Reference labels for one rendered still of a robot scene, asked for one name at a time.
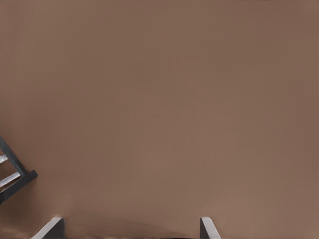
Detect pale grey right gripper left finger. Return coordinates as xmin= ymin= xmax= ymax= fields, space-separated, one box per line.
xmin=31 ymin=217 xmax=66 ymax=239

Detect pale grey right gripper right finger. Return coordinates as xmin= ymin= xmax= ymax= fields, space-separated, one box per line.
xmin=200 ymin=216 xmax=222 ymax=239

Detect black shoe rack silver rails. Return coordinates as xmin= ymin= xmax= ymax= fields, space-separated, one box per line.
xmin=0 ymin=135 xmax=38 ymax=205

